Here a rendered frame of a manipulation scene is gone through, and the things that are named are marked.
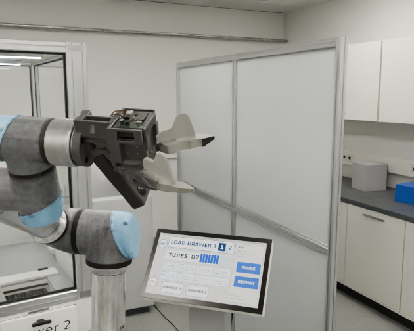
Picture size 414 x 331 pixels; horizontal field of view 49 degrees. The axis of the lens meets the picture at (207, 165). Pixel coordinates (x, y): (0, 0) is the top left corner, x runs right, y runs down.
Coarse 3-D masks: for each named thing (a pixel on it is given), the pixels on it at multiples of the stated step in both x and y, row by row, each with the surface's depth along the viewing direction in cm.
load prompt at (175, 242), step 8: (176, 240) 200; (184, 240) 199; (192, 240) 198; (200, 240) 197; (208, 240) 196; (216, 240) 195; (184, 248) 197; (192, 248) 196; (200, 248) 195; (208, 248) 194; (216, 248) 193; (224, 248) 193; (232, 248) 192
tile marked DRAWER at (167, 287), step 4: (164, 284) 190; (168, 284) 190; (172, 284) 190; (176, 284) 189; (180, 284) 189; (164, 288) 189; (168, 288) 189; (172, 288) 189; (176, 288) 188; (180, 288) 188; (168, 292) 188; (172, 292) 188; (176, 292) 187; (180, 292) 187
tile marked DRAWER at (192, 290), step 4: (188, 284) 188; (192, 284) 188; (188, 288) 187; (192, 288) 187; (196, 288) 186; (200, 288) 186; (204, 288) 185; (208, 288) 185; (188, 292) 186; (192, 292) 186; (196, 292) 185; (200, 292) 185; (204, 292) 185; (196, 296) 184; (200, 296) 184; (204, 296) 184
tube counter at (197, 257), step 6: (192, 252) 195; (192, 258) 194; (198, 258) 193; (204, 258) 192; (210, 258) 192; (216, 258) 191; (222, 258) 190; (228, 258) 190; (216, 264) 190; (222, 264) 189; (228, 264) 188
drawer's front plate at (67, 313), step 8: (48, 312) 184; (56, 312) 185; (64, 312) 187; (72, 312) 189; (8, 320) 177; (16, 320) 177; (24, 320) 179; (32, 320) 180; (56, 320) 185; (64, 320) 187; (72, 320) 189; (0, 328) 175; (8, 328) 176; (16, 328) 178; (24, 328) 179; (32, 328) 181; (40, 328) 182; (48, 328) 184; (56, 328) 186; (72, 328) 190
